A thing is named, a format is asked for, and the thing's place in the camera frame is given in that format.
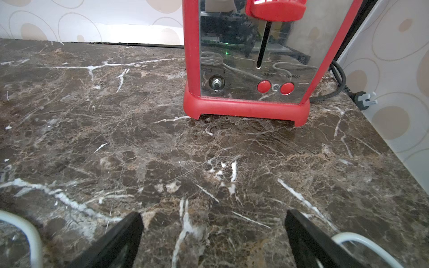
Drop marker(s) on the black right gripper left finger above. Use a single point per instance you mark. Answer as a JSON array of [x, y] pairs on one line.
[[115, 249]]

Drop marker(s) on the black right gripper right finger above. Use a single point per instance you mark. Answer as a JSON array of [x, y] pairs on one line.
[[312, 248]]

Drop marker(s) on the red chrome toaster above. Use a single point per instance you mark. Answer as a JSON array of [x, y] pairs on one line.
[[263, 59]]

